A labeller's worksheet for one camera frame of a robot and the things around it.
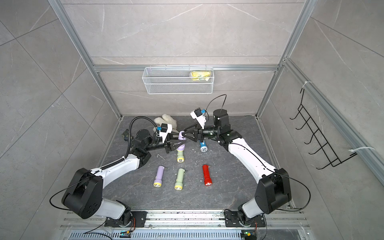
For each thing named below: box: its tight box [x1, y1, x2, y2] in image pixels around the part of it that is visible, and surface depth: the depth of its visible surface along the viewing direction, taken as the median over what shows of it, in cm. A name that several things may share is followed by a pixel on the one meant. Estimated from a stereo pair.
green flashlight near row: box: [174, 168, 185, 190], surface depth 86 cm
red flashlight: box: [202, 164, 213, 186], surface depth 89 cm
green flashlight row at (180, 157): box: [176, 149, 185, 163], surface depth 95 cm
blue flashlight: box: [199, 140, 208, 153], surface depth 100 cm
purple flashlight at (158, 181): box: [153, 165, 165, 188], surface depth 87 cm
